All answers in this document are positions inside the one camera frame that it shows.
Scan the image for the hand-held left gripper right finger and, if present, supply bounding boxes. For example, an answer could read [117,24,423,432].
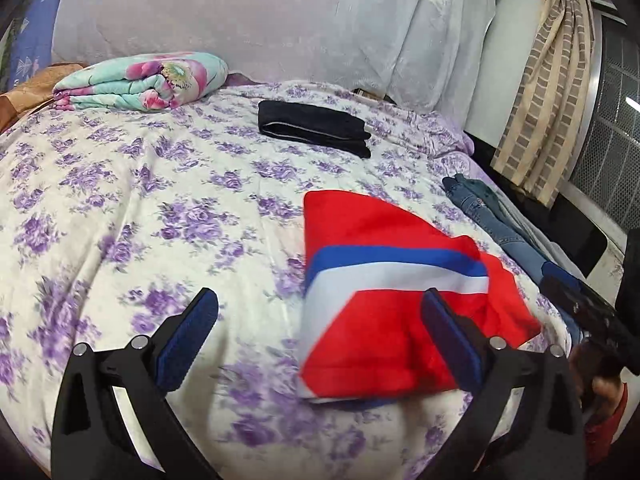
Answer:
[421,288,586,480]

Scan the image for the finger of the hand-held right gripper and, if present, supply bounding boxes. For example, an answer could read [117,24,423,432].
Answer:
[541,261,614,314]
[541,276,627,357]

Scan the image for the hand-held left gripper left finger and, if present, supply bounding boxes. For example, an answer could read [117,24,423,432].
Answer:
[50,287,221,480]

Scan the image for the red pants with striped band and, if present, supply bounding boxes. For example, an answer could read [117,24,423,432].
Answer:
[299,190,543,406]

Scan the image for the person's right forearm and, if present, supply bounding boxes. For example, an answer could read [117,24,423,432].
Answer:
[585,385,629,468]

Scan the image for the folded black pants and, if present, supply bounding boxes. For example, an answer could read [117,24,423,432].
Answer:
[258,100,372,159]

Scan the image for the person's right hand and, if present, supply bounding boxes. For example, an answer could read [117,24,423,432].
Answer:
[571,342,626,421]

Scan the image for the grey garment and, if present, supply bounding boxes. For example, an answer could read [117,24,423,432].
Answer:
[520,230,576,277]

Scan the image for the black glossy panel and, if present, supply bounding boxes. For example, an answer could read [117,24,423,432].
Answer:
[462,132,626,281]

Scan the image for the blue jeans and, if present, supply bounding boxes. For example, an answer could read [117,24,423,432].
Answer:
[442,174,551,281]

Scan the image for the purple floral bed sheet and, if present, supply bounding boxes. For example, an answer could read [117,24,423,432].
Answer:
[0,80,576,480]

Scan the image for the window with mesh screen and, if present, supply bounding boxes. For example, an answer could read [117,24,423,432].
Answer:
[570,10,640,216]

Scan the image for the beige brick-pattern curtain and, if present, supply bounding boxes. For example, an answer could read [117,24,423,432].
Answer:
[490,0,608,208]

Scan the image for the folded floral blanket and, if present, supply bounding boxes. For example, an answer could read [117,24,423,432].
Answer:
[52,51,230,112]

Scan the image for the orange-brown pillow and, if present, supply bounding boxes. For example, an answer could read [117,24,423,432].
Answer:
[0,62,83,133]

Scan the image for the white lace cover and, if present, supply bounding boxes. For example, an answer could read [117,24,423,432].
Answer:
[51,0,502,113]

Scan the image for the blue printed bedding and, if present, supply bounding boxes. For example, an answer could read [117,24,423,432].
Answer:
[7,0,76,93]

